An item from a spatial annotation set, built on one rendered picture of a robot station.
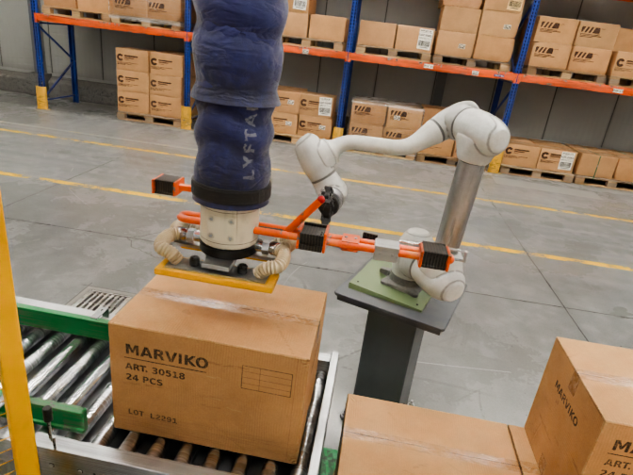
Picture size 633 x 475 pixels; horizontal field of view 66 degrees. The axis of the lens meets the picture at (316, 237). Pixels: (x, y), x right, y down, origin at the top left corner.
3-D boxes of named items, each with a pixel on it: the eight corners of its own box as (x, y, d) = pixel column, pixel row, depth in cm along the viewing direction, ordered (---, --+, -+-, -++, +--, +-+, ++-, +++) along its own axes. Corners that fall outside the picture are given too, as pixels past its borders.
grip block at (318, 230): (295, 250, 138) (297, 231, 136) (300, 237, 147) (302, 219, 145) (324, 254, 137) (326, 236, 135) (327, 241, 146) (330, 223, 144)
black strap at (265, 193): (178, 198, 130) (178, 184, 128) (207, 176, 151) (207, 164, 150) (260, 211, 128) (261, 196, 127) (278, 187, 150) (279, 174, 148)
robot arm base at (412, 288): (387, 266, 238) (390, 255, 235) (430, 283, 229) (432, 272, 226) (371, 279, 223) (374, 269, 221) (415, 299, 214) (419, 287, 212)
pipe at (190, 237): (156, 260, 136) (155, 241, 134) (189, 229, 159) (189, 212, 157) (274, 279, 134) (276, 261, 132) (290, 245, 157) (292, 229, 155)
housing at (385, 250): (372, 260, 138) (375, 245, 136) (373, 251, 144) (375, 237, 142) (397, 264, 137) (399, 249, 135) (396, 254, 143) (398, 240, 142)
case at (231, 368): (113, 427, 156) (107, 321, 141) (167, 354, 193) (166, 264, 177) (296, 465, 150) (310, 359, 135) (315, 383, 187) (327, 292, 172)
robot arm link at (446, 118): (424, 112, 188) (445, 122, 177) (462, 89, 190) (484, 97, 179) (432, 140, 196) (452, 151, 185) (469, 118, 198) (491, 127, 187)
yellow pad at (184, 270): (154, 274, 136) (153, 258, 134) (168, 259, 145) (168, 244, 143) (271, 294, 133) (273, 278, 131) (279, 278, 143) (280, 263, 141)
